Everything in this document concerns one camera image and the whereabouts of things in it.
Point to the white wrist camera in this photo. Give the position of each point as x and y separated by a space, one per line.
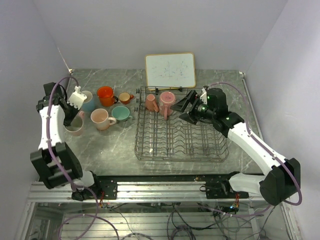
203 95
77 98

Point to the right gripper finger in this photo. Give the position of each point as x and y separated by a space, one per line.
182 104
189 118

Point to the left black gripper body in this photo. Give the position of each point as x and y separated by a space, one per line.
71 113

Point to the pink faceted mug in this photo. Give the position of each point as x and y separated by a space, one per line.
76 127

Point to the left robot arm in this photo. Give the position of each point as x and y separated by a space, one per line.
54 161

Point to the white whiteboard with wooden frame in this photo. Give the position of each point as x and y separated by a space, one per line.
171 70

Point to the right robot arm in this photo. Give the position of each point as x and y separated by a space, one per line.
280 178

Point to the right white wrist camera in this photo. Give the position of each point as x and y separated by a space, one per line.
203 95

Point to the dusty pink mug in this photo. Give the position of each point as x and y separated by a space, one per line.
166 100

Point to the aluminium frame rail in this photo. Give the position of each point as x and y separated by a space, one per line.
133 192

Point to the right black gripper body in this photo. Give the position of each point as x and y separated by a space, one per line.
200 110

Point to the salmon pink mug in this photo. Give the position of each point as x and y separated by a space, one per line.
151 103

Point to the light blue mug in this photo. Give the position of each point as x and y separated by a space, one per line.
89 103

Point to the mint green cup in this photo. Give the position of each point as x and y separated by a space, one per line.
121 113

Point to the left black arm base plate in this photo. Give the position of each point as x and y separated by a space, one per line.
102 187

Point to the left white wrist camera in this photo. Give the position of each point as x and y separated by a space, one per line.
77 98

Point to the large orange mug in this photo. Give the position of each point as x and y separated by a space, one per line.
106 96

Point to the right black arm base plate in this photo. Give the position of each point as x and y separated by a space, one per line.
217 186

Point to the pale pink gradient mug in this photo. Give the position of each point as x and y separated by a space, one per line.
101 119

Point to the grey wire dish rack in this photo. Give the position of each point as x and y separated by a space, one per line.
173 139

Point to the small orange cup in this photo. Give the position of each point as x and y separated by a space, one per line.
125 98

